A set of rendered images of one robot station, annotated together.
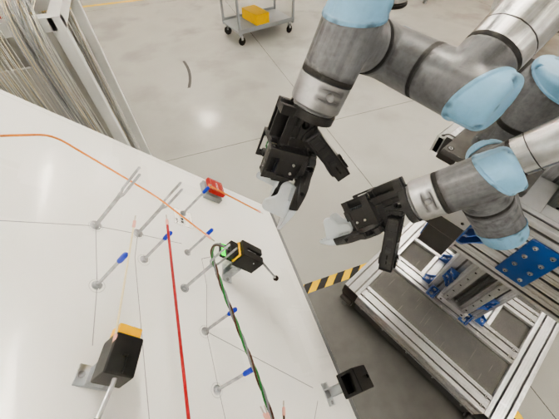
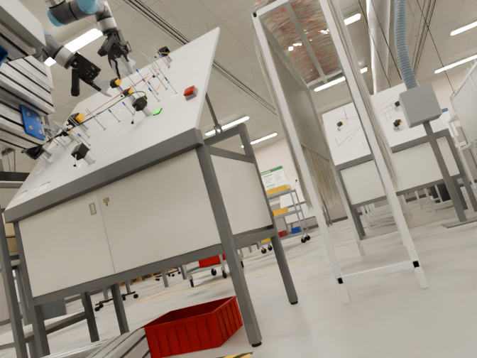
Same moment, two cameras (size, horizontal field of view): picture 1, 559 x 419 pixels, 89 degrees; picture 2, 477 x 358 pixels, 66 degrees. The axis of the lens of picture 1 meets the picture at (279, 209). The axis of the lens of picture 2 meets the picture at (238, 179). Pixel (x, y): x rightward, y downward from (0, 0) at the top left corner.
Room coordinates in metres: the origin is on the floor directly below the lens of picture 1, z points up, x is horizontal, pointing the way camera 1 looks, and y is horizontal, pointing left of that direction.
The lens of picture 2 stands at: (1.65, -0.93, 0.40)
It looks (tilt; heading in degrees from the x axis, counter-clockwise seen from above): 9 degrees up; 131
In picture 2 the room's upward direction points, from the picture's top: 16 degrees counter-clockwise
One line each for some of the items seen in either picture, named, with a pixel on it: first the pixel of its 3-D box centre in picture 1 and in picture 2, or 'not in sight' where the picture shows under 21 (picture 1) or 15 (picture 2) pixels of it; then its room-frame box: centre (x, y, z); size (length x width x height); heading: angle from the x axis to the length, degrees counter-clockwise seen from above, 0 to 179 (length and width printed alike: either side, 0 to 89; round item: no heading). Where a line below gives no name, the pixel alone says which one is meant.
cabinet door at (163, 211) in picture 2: not in sight; (154, 213); (0.33, -0.03, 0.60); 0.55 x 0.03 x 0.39; 20
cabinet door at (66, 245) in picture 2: not in sight; (64, 245); (-0.18, -0.21, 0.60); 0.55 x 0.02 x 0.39; 20
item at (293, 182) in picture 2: not in sight; (302, 203); (-4.18, 8.10, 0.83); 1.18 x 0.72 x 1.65; 21
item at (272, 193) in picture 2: not in sight; (275, 219); (-2.51, 4.45, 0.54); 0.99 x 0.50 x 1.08; 23
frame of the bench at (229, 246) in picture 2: not in sight; (155, 262); (-0.02, 0.16, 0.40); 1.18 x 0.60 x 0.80; 20
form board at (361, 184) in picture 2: not in sight; (388, 155); (0.19, 3.36, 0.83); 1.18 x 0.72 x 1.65; 21
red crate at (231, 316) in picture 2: not in sight; (192, 327); (0.19, 0.13, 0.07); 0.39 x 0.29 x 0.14; 23
